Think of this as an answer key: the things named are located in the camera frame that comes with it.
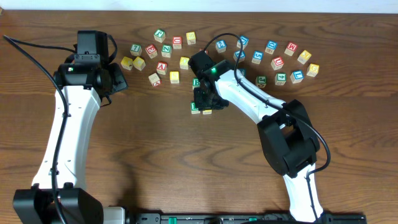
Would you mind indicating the yellow K wooden block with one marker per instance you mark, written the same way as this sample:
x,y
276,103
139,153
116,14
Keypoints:
x,y
127,63

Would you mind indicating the red A upright block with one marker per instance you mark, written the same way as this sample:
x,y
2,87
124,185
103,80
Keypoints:
x,y
161,68

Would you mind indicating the yellow K right block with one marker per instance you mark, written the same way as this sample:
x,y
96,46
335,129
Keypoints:
x,y
304,57

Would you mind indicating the blue d block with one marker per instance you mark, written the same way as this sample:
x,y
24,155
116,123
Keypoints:
x,y
270,47
243,42

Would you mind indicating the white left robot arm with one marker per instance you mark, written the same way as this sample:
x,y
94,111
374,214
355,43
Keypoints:
x,y
58,192

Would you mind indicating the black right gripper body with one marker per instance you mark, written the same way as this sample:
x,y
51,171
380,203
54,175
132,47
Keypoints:
x,y
204,101

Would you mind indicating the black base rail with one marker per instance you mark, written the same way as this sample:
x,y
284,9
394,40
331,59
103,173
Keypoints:
x,y
217,218

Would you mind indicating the yellow O block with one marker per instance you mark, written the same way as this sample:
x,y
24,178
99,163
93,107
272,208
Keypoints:
x,y
207,112
184,63

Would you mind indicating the red E wooden block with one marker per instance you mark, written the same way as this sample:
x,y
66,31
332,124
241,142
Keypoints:
x,y
151,51

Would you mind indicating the red I wooden block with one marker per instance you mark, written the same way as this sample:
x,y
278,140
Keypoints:
x,y
205,51

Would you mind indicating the green 7 wooden block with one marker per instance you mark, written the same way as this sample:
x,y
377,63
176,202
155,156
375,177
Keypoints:
x,y
136,50

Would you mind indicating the blue D right block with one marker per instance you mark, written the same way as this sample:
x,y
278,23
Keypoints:
x,y
270,47

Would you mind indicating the yellow G wooden block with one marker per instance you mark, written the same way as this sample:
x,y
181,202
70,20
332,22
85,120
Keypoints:
x,y
313,70

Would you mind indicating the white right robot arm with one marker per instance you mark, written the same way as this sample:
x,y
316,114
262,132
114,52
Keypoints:
x,y
288,139

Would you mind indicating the yellow S wooden block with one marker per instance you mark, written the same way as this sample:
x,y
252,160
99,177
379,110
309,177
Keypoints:
x,y
174,77

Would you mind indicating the blue 5 wooden block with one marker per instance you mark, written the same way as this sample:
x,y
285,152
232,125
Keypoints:
x,y
257,57

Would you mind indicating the tilted red A block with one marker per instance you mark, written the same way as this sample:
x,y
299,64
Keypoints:
x,y
154,79

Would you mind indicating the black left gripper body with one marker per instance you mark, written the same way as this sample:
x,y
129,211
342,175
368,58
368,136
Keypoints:
x,y
117,81

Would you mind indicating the blue 2 wooden block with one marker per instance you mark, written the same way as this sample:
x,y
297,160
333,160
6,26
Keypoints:
x,y
221,46

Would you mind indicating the green B wooden block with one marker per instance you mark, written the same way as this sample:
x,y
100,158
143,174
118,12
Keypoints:
x,y
195,83

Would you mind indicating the yellow C wooden block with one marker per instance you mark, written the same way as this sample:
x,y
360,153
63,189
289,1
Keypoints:
x,y
139,63

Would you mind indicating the green J wooden block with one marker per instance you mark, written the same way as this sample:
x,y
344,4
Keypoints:
x,y
159,35

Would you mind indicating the blue D left block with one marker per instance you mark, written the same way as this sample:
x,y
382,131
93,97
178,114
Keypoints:
x,y
243,42

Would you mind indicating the red U wooden block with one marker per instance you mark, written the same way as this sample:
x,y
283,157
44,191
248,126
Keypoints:
x,y
177,42

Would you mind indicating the red M wooden block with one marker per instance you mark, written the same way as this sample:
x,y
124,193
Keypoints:
x,y
290,48

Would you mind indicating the green J lower block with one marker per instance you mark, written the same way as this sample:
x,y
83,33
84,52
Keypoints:
x,y
261,81

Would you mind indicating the green 4 wooden block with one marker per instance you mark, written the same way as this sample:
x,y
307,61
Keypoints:
x,y
280,78

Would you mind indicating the blue P wooden block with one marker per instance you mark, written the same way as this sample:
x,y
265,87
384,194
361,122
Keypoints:
x,y
239,56

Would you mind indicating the blue L right block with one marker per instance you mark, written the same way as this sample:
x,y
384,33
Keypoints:
x,y
297,76

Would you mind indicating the blue T wooden block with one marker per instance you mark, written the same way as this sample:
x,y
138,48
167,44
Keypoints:
x,y
243,71

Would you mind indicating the green R wooden block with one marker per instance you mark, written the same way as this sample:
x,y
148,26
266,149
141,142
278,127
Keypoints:
x,y
194,109

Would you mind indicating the yellow top wooden block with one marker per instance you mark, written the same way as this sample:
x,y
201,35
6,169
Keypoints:
x,y
191,38

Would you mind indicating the red U right block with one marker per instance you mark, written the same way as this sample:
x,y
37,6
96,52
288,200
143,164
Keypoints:
x,y
277,63

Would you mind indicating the green Z wooden block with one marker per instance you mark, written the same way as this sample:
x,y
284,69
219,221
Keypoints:
x,y
166,51

